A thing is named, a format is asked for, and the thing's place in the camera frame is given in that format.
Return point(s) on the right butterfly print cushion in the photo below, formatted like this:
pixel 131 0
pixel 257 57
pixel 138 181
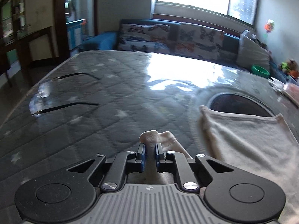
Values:
pixel 199 42

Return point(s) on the grey plain pillow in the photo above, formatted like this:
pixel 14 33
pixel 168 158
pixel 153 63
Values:
pixel 250 53

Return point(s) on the grey quilted star table cover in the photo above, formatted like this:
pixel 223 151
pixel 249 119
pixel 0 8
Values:
pixel 104 100

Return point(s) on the colourful pinwheel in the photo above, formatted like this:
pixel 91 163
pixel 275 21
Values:
pixel 269 27

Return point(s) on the cream white garment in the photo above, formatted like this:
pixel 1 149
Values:
pixel 264 146

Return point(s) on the blue white cabinet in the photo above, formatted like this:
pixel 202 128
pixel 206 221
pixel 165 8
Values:
pixel 75 33

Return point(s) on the green plastic bowl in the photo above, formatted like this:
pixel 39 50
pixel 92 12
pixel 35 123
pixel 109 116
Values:
pixel 260 71

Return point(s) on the plush teddy bear toy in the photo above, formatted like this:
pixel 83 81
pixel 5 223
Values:
pixel 289 68

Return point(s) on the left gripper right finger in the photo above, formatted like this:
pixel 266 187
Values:
pixel 230 193

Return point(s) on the black round induction cooktop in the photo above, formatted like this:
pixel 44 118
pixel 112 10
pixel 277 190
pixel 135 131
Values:
pixel 239 104

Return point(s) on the left butterfly print cushion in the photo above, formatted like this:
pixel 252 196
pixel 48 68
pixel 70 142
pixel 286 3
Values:
pixel 144 38

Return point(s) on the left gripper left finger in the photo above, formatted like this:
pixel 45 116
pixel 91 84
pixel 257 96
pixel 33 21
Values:
pixel 68 193

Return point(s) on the folded pink white clothes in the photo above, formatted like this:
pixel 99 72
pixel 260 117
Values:
pixel 291 91

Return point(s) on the butterfly print cushion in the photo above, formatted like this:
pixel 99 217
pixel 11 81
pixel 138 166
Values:
pixel 144 38
pixel 199 42

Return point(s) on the crumpled clear plastic bag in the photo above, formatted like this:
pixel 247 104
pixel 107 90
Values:
pixel 276 84

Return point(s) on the blue sofa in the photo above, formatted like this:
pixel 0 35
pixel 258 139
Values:
pixel 228 53

